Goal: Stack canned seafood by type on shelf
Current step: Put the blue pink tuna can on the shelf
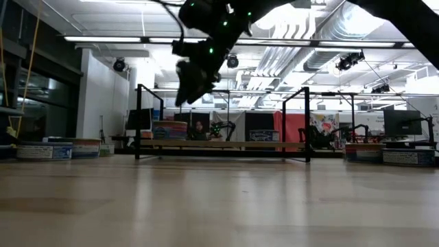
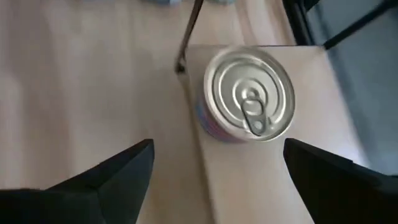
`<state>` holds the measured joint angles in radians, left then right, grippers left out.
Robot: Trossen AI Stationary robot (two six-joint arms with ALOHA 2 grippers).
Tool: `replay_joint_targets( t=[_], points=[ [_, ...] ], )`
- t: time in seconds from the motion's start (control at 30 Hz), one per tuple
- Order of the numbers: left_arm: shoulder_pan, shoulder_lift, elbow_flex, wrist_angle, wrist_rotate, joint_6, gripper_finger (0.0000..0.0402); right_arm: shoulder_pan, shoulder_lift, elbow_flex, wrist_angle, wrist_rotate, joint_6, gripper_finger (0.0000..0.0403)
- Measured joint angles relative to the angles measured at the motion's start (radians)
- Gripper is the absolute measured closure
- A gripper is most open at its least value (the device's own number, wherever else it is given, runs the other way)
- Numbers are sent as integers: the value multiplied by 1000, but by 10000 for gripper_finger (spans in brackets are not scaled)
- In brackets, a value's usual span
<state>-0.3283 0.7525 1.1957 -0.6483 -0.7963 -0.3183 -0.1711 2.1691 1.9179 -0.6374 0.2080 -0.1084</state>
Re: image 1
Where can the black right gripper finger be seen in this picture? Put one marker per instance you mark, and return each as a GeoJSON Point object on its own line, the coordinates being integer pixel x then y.
{"type": "Point", "coordinates": [183, 82]}
{"type": "Point", "coordinates": [204, 85]}

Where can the gold-lid blue red can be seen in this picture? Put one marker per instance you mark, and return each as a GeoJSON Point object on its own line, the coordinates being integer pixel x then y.
{"type": "Point", "coordinates": [363, 153]}
{"type": "Point", "coordinates": [85, 149]}
{"type": "Point", "coordinates": [170, 130]}

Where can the silver-lid blue label can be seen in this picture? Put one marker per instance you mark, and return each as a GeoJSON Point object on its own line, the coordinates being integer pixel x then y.
{"type": "Point", "coordinates": [408, 158]}
{"type": "Point", "coordinates": [44, 152]}
{"type": "Point", "coordinates": [264, 135]}

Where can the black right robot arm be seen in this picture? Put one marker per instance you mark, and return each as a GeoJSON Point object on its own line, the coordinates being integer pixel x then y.
{"type": "Point", "coordinates": [411, 27]}

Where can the black background robot arm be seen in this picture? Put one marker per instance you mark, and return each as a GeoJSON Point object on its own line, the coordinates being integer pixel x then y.
{"type": "Point", "coordinates": [360, 129]}
{"type": "Point", "coordinates": [319, 137]}

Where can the wooden shelf black metal legs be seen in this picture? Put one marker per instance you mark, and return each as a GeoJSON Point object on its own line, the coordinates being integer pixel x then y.
{"type": "Point", "coordinates": [223, 144]}

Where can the black ceiling spotlight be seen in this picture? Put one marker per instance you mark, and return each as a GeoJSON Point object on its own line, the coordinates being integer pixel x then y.
{"type": "Point", "coordinates": [232, 61]}
{"type": "Point", "coordinates": [348, 61]}
{"type": "Point", "coordinates": [119, 65]}
{"type": "Point", "coordinates": [380, 89]}

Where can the person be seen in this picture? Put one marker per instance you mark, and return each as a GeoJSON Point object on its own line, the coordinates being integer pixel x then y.
{"type": "Point", "coordinates": [198, 129]}

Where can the black background monitor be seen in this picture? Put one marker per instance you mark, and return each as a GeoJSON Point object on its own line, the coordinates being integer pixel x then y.
{"type": "Point", "coordinates": [145, 120]}
{"type": "Point", "coordinates": [401, 123]}

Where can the long ceiling light bar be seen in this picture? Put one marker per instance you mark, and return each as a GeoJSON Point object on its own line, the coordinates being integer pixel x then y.
{"type": "Point", "coordinates": [103, 39]}

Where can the colourful poster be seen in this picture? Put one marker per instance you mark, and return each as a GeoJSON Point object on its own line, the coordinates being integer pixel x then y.
{"type": "Point", "coordinates": [326, 121]}

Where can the yellow green tag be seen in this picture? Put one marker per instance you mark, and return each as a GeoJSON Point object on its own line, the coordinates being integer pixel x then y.
{"type": "Point", "coordinates": [11, 132]}

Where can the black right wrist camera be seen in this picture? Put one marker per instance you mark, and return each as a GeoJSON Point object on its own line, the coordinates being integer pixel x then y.
{"type": "Point", "coordinates": [181, 48]}

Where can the black background table frame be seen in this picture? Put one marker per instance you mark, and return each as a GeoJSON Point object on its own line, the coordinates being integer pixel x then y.
{"type": "Point", "coordinates": [352, 116]}
{"type": "Point", "coordinates": [227, 109]}

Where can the silver ventilation duct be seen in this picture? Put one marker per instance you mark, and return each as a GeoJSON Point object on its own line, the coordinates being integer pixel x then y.
{"type": "Point", "coordinates": [322, 58]}

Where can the black metal table frame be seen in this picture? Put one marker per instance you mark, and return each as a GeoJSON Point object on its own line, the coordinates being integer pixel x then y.
{"type": "Point", "coordinates": [326, 153]}

